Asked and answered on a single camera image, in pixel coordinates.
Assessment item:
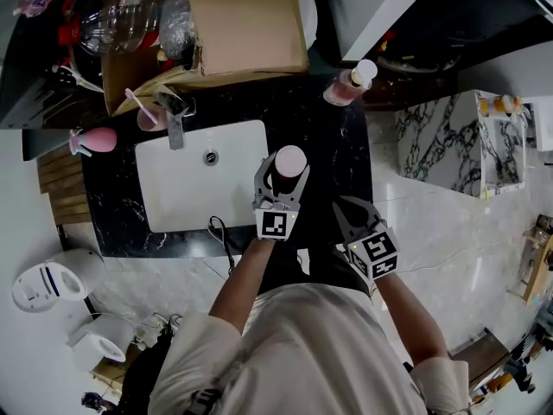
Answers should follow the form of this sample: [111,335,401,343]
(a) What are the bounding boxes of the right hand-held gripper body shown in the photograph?
[343,226,399,281]

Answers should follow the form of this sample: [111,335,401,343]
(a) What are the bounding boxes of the orange bottle with white cap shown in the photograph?
[492,94,523,115]

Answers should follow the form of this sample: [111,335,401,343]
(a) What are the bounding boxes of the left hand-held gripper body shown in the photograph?
[252,193,302,242]

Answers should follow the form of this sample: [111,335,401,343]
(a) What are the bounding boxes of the person's beige shirt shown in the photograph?
[149,283,470,415]

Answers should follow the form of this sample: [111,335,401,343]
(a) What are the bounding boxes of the person's left forearm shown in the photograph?
[208,238,277,335]

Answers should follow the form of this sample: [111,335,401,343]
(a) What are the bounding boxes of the black microwave oven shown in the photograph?
[0,0,105,129]

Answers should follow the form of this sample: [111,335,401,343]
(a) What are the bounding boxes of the round dark tray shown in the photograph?
[378,49,461,75]

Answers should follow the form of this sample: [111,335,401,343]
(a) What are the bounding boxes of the pink pump bottle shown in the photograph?
[322,58,378,107]

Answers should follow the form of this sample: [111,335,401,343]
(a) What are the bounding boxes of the black marble vanity table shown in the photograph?
[81,75,375,259]

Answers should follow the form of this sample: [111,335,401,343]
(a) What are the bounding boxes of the pink cup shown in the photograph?
[137,104,168,132]

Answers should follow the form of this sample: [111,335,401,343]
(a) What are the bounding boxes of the pink vase-shaped bottle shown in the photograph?
[68,127,118,158]

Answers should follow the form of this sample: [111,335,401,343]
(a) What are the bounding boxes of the white-handled black brush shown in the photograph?
[51,64,105,93]

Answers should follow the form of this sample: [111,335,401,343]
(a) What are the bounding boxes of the large black appliance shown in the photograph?
[366,0,553,75]

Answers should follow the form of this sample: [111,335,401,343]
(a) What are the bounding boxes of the white rectangular sink basin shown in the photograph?
[135,119,271,234]

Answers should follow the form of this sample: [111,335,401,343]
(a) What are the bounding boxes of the white cylindrical appliance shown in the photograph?
[67,316,135,374]

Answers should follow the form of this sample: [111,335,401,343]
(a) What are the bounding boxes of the large open cardboard box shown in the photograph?
[101,0,311,118]

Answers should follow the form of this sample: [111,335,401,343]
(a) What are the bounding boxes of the white marble-pattern cabinet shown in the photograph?
[395,89,528,198]

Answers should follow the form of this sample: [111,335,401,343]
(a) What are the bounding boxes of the dark wooden staircase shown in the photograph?
[36,147,90,227]

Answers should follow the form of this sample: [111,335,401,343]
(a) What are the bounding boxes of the black cable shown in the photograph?
[208,215,237,276]

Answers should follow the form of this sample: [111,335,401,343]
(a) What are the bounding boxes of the white rounded appliance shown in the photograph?
[295,0,320,51]

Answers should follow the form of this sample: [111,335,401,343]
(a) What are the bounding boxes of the person's right forearm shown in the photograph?
[374,272,448,369]

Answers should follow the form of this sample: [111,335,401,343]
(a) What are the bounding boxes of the pink snack packet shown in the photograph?
[12,0,57,19]

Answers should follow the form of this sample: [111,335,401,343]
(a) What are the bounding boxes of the dark grey landing platform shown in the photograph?
[21,127,87,162]

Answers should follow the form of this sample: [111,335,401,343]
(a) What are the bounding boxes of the red bottle with white cap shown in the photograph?
[272,144,308,195]

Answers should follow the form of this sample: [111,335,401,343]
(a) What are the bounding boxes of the dark wooden floor plinth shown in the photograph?
[362,75,459,112]

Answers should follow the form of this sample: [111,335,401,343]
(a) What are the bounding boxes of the flat cardboard box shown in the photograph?
[90,352,143,388]

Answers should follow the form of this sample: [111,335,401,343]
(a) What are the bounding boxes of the chrome faucet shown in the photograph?
[153,91,191,151]

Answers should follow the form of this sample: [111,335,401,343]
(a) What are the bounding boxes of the person's black trousers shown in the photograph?
[258,242,372,297]

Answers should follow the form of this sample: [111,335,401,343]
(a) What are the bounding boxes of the dark wooden bench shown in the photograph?
[447,329,511,388]

